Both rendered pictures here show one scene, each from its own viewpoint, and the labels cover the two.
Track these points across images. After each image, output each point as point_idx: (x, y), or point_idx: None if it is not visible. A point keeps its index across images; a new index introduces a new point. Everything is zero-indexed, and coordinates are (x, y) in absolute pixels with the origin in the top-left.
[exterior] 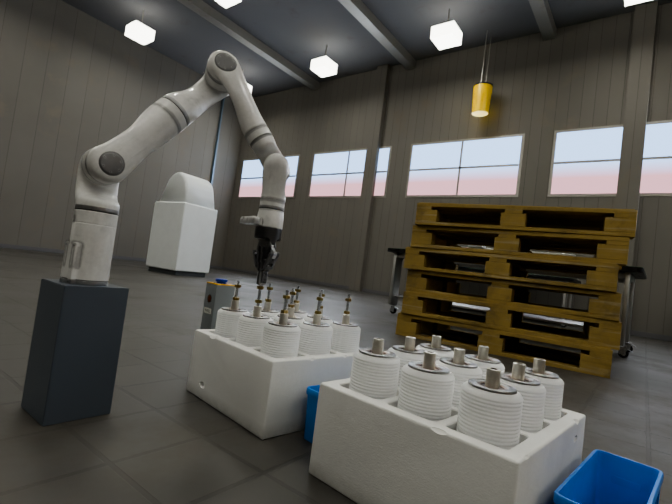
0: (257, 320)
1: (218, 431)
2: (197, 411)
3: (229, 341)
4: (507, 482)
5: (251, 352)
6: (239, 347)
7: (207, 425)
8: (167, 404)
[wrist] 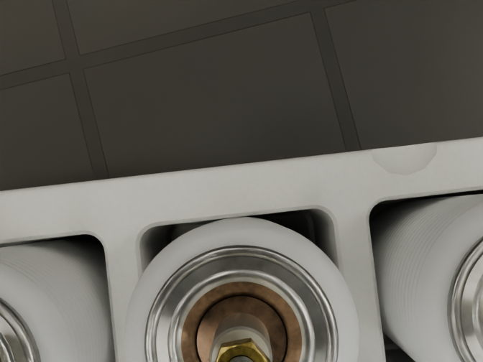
0: (139, 293)
1: (93, 119)
2: (260, 118)
3: (271, 187)
4: None
5: (28, 192)
6: (135, 179)
7: (144, 106)
8: (348, 50)
